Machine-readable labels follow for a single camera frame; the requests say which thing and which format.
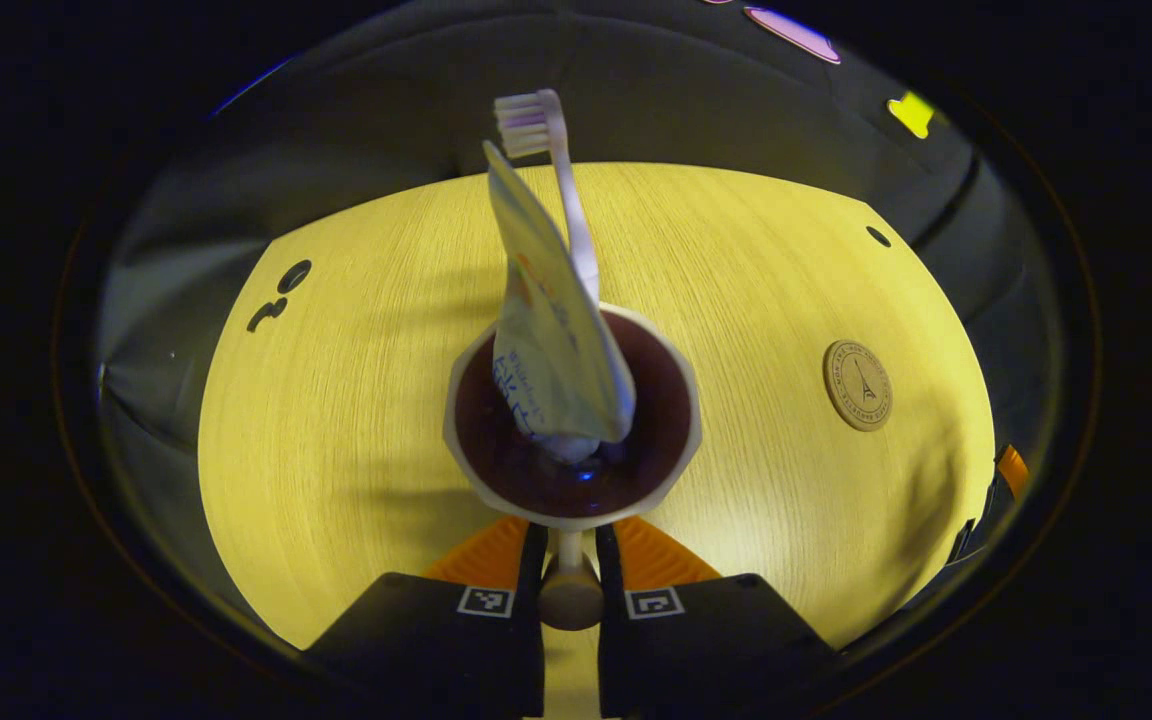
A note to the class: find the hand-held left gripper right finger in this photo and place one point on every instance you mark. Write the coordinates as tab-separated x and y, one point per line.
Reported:
608	580

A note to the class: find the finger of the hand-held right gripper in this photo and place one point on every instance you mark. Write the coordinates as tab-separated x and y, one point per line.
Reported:
1012	470

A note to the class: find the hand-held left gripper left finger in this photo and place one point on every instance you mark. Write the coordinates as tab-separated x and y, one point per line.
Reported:
533	580

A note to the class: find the beige cup with maroon inside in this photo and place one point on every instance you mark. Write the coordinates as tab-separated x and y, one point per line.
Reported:
656	420

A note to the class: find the round cork coaster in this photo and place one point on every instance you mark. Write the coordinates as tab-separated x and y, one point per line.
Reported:
857	386

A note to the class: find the white toothpaste tube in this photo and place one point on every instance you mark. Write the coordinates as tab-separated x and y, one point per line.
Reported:
556	350

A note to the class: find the white toothbrush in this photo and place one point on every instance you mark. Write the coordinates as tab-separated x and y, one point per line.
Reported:
576	220

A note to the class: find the light wooden desktop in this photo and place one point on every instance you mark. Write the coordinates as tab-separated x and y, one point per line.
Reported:
356	420

